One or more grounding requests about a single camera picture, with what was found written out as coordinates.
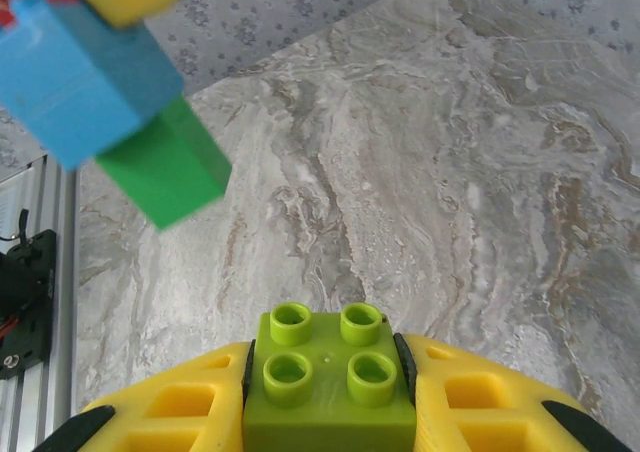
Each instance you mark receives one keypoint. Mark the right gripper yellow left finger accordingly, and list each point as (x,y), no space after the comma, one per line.
(225,372)

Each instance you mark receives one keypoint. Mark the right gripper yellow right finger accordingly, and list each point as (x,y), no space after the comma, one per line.
(430,372)

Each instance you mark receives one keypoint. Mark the blue two-by-four lego brick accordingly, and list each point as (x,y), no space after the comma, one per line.
(95,132)
(45,57)

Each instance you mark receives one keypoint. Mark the lime two-by-two lego brick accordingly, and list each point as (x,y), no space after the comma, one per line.
(330,417)

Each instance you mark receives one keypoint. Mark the green two-by-two lego brick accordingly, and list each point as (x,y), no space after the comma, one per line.
(165,182)

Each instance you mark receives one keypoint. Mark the aluminium mounting rail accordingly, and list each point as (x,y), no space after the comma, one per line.
(62,272)

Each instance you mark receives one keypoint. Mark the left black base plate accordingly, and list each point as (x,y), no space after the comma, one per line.
(42,272)

